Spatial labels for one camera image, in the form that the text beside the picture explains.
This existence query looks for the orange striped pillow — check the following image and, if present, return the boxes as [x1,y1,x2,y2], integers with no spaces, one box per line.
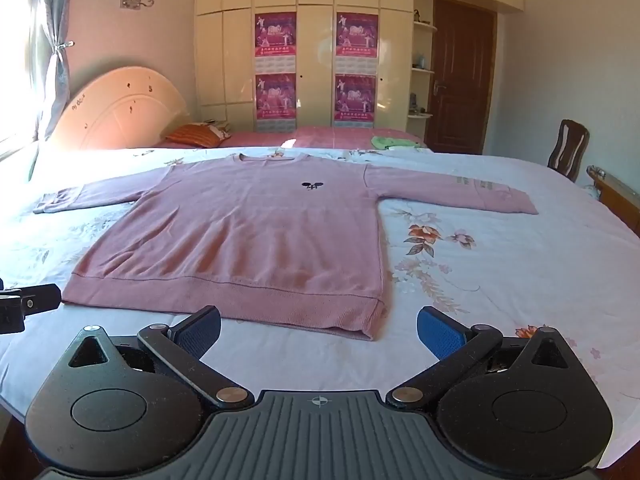
[165,122,232,149]

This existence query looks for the green folded cloth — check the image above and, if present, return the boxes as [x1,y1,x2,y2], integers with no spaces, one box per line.
[371,135,422,150]

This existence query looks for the floral white bed sheet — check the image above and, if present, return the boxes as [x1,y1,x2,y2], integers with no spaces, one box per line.
[0,146,640,472]

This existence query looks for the cream rounded headboard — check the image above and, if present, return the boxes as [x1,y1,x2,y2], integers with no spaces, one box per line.
[50,65,190,151]

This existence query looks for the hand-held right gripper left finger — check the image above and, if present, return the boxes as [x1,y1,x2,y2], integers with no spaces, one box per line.
[54,306,257,412]

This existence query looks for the purple calendar poster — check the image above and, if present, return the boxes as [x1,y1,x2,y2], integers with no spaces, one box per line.
[335,11,379,77]
[334,74,377,127]
[255,73,297,133]
[254,11,298,77]

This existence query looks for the window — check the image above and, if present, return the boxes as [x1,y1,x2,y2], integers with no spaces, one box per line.
[0,0,40,161]

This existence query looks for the dark wooden chair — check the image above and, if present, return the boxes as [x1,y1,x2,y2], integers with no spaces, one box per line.
[547,119,591,183]

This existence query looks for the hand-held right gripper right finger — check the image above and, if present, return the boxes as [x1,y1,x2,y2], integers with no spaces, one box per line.
[386,306,587,413]

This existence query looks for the cream wardrobe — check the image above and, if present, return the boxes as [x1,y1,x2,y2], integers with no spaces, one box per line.
[192,0,526,134]

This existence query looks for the brown wooden door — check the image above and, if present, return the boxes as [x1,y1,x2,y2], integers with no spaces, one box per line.
[431,0,497,155]

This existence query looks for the wooden bed frame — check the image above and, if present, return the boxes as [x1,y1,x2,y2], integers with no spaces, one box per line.
[586,165,640,238]

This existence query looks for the pink sweater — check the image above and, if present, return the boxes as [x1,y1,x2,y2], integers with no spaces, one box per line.
[32,152,540,342]

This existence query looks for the cream corner shelves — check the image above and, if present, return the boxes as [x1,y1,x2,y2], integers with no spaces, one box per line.
[407,7,437,121]

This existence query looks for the grey curtain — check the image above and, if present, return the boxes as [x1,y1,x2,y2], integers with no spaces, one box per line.
[27,0,76,141]

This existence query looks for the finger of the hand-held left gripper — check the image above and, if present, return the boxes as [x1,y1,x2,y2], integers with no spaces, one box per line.
[0,284,62,336]

